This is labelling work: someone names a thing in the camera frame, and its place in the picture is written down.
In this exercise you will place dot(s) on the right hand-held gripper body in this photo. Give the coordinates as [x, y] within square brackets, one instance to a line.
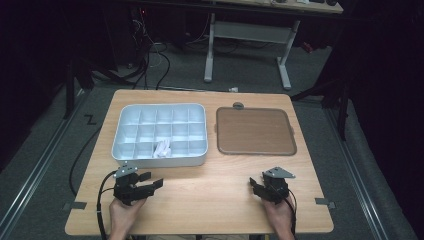
[275, 190]

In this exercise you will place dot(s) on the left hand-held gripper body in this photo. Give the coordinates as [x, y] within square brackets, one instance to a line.
[128, 190]

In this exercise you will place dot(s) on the white sock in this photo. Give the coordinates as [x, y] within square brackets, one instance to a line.
[162, 149]

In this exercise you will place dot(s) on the white divided storage box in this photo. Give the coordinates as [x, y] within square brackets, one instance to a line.
[160, 130]

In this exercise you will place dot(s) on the person's left hand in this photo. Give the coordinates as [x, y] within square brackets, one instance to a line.
[125, 215]

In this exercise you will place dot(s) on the person's right hand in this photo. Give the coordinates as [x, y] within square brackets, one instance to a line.
[279, 215]

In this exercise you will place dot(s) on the brown flat box lid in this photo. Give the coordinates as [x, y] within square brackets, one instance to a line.
[255, 131]

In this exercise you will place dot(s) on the grey tape strip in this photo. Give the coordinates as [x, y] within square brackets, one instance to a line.
[75, 205]
[325, 202]

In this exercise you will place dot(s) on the small white floor object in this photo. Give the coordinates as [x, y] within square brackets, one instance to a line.
[233, 89]

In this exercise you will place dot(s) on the black metal stand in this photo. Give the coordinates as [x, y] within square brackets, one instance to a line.
[69, 93]
[343, 113]

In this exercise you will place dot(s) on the small red object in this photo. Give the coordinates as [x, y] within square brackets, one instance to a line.
[307, 47]

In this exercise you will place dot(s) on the white-framed wooden desk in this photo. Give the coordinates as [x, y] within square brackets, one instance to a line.
[250, 31]

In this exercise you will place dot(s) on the metal floor rail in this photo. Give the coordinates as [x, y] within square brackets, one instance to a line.
[40, 166]
[353, 170]

